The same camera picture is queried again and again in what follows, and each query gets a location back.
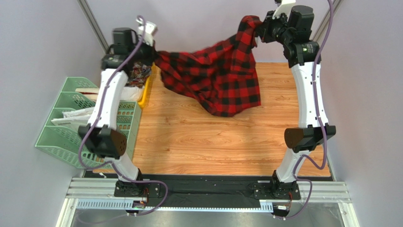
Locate red black plaid shirt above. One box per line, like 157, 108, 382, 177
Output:
155, 16, 262, 117

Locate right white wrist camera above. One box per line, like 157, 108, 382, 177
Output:
272, 0, 296, 19

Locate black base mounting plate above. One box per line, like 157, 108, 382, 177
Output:
85, 170, 334, 209

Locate green plastic file rack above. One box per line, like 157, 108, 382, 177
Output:
35, 77, 142, 168

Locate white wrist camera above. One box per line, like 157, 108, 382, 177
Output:
272, 0, 296, 19
136, 15, 158, 46

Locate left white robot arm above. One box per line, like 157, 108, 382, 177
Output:
78, 24, 158, 183

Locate multicolour plaid shirt in bin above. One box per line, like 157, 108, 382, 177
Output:
125, 62, 152, 88

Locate white cloth in bin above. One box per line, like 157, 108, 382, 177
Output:
120, 87, 144, 102

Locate aluminium rail frame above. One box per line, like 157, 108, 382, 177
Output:
57, 177, 359, 227

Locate brown book in rack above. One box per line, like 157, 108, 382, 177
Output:
75, 88, 99, 102

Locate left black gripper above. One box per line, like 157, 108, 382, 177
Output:
130, 36, 161, 67

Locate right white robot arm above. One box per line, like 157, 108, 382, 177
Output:
256, 0, 336, 197

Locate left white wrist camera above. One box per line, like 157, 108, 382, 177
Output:
136, 15, 158, 46

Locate yellow plastic bin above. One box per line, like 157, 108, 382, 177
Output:
138, 64, 158, 109

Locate papers in file rack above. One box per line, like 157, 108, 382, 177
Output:
51, 107, 94, 131

